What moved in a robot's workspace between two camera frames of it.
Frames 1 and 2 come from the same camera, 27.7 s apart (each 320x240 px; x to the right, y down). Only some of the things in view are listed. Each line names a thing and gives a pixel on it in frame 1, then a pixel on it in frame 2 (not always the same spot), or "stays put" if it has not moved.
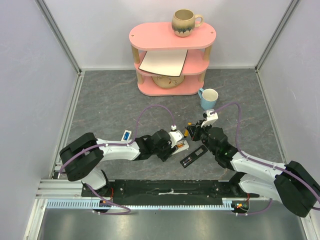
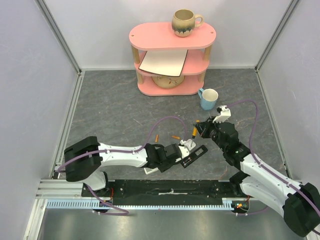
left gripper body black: x=164 y=152 -> x=165 y=165
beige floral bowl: x=167 y=81 stays put
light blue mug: x=208 y=97 stays put
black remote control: x=195 y=156 stays put
